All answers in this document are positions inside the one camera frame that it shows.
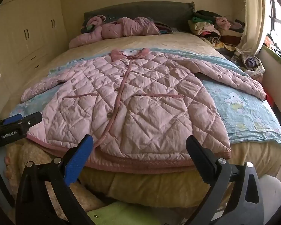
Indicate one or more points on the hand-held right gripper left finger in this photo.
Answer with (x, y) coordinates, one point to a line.
(79, 154)

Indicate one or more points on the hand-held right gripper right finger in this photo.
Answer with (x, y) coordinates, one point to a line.
(201, 159)

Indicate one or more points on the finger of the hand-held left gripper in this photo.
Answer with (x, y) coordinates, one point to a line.
(31, 119)
(13, 119)

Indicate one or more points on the pink quilted jacket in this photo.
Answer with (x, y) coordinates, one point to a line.
(142, 98)

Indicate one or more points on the floral bag of clothes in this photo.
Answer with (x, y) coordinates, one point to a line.
(250, 63)

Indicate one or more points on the pile of folded clothes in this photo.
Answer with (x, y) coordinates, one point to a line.
(201, 25)

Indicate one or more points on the blue cartoon cat blanket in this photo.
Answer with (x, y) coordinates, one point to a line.
(236, 112)

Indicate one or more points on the green cloth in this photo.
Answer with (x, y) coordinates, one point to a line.
(121, 213)

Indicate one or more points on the red plastic object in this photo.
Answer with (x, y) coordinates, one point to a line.
(270, 99)

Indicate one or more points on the cream built-in wardrobe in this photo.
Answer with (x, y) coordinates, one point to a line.
(25, 16)

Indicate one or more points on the dark green small garment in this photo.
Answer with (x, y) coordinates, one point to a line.
(89, 28)

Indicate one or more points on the bed with beige bedspread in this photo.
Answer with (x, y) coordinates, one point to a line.
(154, 41)

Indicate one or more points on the pink puffer coat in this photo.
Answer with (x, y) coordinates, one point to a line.
(121, 28)

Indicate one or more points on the colourful cloth on windowsill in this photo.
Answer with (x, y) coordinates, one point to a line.
(276, 49)

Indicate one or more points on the striped dark garment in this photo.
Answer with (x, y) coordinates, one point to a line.
(165, 27)

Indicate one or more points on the cream curtain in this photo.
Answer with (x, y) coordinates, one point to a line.
(255, 28)

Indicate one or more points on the grey padded headboard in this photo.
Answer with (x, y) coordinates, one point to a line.
(154, 11)

